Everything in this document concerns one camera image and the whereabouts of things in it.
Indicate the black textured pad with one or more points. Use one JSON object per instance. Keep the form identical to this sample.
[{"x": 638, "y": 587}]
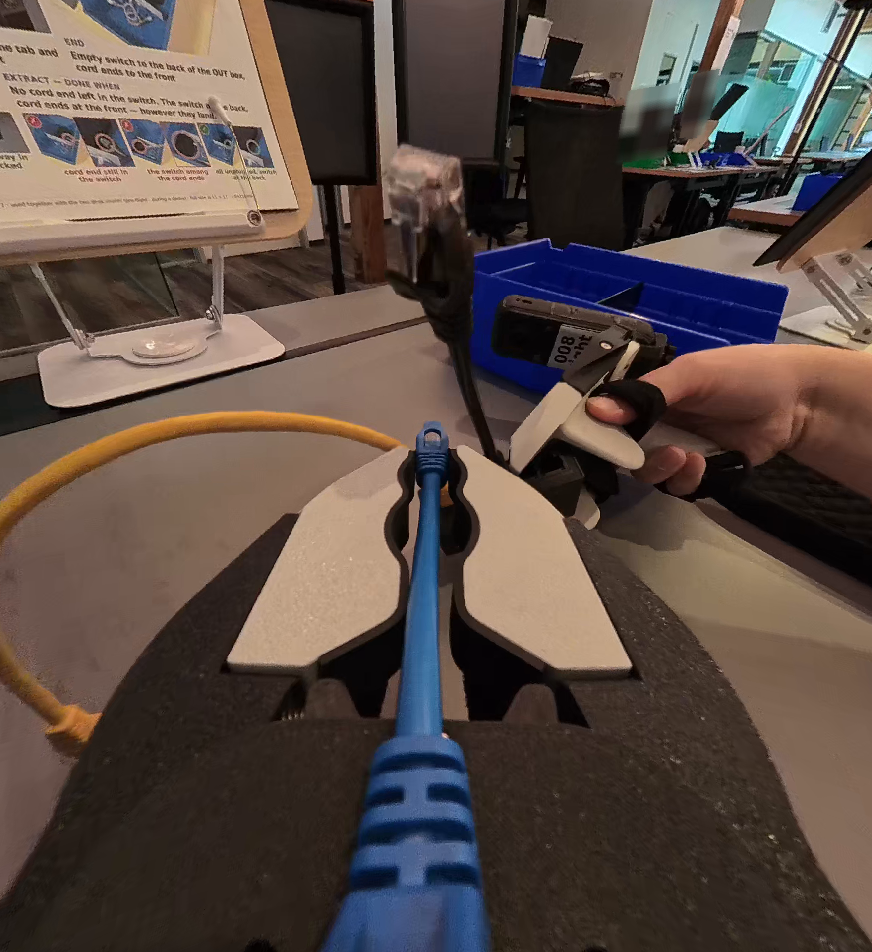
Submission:
[{"x": 838, "y": 528}]

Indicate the black network switch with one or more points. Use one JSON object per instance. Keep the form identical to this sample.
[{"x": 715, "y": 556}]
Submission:
[{"x": 555, "y": 479}]

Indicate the black office chair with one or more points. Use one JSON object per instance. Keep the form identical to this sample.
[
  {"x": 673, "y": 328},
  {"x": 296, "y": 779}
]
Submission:
[{"x": 573, "y": 171}]

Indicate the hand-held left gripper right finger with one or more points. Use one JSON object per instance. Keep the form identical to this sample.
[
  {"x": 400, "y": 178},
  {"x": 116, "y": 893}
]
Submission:
[{"x": 548, "y": 588}]

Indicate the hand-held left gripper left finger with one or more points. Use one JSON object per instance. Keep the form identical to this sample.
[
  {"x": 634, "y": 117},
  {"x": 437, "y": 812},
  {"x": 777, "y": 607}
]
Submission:
[{"x": 310, "y": 580}]

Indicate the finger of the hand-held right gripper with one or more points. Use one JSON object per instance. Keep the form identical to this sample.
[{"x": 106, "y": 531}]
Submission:
[{"x": 562, "y": 424}]

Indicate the person's right hand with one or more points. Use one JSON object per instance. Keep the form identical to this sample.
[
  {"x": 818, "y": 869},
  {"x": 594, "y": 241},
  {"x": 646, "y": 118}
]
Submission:
[{"x": 733, "y": 409}]

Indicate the white stand base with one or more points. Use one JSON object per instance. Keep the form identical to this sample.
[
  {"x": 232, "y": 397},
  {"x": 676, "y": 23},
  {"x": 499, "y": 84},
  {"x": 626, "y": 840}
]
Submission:
[{"x": 153, "y": 365}]

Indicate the wooden pillar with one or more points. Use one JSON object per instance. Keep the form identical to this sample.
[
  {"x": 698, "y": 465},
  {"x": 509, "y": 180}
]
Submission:
[{"x": 368, "y": 231}]

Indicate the blue plastic bin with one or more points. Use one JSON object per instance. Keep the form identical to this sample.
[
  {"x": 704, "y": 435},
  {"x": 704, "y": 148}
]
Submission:
[
  {"x": 659, "y": 298},
  {"x": 818, "y": 191}
]

